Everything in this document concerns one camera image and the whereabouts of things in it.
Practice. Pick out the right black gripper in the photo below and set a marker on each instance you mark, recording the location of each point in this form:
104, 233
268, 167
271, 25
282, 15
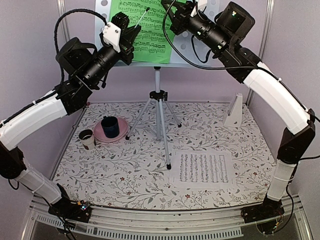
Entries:
178, 19

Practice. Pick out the aluminium frame post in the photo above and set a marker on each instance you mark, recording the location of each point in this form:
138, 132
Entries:
64, 30
266, 27

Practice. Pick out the white perforated music stand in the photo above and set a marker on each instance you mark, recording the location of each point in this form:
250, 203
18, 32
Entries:
158, 95

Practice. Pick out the white sheet music page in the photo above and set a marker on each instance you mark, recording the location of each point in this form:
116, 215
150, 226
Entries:
211, 169

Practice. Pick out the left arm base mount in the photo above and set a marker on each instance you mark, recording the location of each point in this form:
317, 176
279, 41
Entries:
65, 209

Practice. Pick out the white paper cup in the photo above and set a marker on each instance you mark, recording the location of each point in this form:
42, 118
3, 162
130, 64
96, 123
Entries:
87, 139

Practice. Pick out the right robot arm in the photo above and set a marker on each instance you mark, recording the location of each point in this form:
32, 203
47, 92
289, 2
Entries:
223, 36

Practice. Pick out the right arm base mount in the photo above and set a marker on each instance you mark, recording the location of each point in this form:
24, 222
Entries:
265, 210

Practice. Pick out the green sheet music page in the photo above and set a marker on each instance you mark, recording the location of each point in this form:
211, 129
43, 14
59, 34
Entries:
150, 45

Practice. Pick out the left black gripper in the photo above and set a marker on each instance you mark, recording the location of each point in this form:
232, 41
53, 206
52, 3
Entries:
131, 32

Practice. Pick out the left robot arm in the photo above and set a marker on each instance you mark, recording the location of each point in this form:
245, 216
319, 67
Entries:
86, 66

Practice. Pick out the dark blue mug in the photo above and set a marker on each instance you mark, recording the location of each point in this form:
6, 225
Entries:
110, 126

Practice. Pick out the white metronome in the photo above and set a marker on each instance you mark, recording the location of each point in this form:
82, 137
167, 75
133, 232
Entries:
233, 115

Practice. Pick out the aluminium front rail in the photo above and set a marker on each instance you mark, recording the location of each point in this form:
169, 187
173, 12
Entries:
110, 223

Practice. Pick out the left aluminium frame post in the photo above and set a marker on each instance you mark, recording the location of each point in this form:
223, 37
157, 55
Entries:
64, 30

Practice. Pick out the pink plate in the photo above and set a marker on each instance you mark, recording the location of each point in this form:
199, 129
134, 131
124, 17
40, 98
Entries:
99, 134

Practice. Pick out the right aluminium frame post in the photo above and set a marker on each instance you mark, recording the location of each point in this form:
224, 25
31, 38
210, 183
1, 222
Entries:
266, 27

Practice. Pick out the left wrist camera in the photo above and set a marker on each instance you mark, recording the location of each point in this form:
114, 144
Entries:
111, 32

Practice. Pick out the floral table mat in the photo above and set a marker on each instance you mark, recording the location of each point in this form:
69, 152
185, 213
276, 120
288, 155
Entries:
133, 173

